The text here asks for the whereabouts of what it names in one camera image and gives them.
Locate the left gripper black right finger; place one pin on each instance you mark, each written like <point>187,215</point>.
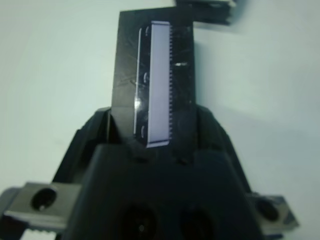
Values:
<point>220,150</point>

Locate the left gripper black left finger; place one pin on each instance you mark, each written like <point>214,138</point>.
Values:
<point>82,150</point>

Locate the black box lid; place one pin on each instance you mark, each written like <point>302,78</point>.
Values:
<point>125,62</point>

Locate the black box with white tray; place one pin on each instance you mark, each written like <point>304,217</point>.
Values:
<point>207,12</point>

